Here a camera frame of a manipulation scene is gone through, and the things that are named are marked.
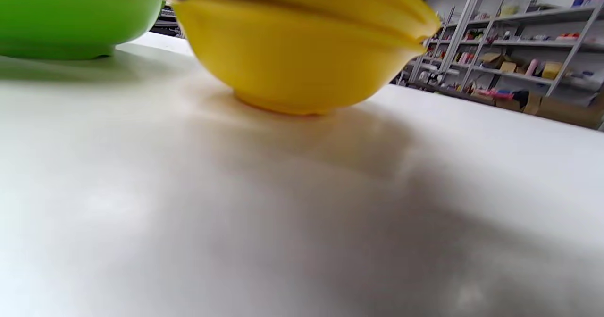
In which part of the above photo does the green bowl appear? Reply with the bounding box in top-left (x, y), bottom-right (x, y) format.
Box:
top-left (0, 0), bottom-right (165, 61)

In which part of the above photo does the yellow bowl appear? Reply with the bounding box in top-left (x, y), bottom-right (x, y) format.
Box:
top-left (210, 0), bottom-right (442, 42)
top-left (171, 0), bottom-right (428, 117)

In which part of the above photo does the small cardboard box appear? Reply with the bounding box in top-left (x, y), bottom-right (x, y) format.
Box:
top-left (481, 52), bottom-right (517, 74)

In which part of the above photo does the grey metal shelf rack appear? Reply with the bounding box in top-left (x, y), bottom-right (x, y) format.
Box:
top-left (392, 0), bottom-right (604, 96)

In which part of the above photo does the brown cardboard panel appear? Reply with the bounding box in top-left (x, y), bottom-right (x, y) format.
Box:
top-left (495, 93), bottom-right (604, 130)

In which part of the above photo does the aluminium frame post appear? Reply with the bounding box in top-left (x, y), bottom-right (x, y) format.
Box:
top-left (436, 0), bottom-right (487, 75)

